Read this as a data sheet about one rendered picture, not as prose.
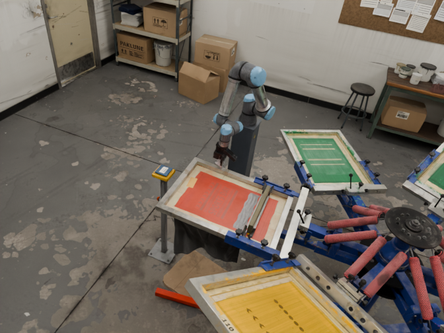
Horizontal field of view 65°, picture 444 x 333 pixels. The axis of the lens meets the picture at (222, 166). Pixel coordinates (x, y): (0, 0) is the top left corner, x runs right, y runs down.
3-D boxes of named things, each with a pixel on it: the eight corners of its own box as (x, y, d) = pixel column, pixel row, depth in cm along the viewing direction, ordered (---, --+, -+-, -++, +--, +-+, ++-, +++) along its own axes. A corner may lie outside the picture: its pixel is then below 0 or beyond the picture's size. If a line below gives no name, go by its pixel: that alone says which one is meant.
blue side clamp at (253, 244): (223, 242, 212) (225, 234, 207) (226, 236, 216) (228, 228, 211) (270, 261, 206) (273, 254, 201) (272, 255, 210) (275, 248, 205)
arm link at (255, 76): (262, 105, 274) (247, 57, 226) (278, 113, 266) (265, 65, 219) (253, 116, 271) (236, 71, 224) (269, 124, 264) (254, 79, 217)
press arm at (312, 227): (296, 230, 221) (298, 224, 218) (298, 223, 226) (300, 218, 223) (322, 240, 218) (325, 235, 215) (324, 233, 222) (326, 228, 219)
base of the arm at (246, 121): (242, 114, 288) (244, 104, 282) (259, 119, 284) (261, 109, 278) (235, 122, 277) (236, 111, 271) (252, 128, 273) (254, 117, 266)
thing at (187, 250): (174, 254, 254) (175, 215, 228) (176, 251, 257) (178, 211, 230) (232, 278, 243) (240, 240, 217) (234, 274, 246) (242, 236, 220)
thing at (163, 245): (147, 255, 314) (143, 174, 254) (159, 238, 330) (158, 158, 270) (168, 264, 308) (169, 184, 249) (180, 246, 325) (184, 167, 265)
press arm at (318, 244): (201, 210, 245) (201, 204, 242) (204, 205, 250) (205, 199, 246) (380, 277, 217) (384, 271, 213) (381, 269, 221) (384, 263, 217)
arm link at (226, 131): (235, 127, 235) (227, 131, 230) (232, 139, 242) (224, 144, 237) (226, 121, 239) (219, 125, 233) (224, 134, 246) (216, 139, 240)
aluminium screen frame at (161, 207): (155, 210, 222) (155, 205, 219) (194, 160, 265) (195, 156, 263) (271, 259, 206) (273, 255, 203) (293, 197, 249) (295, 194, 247)
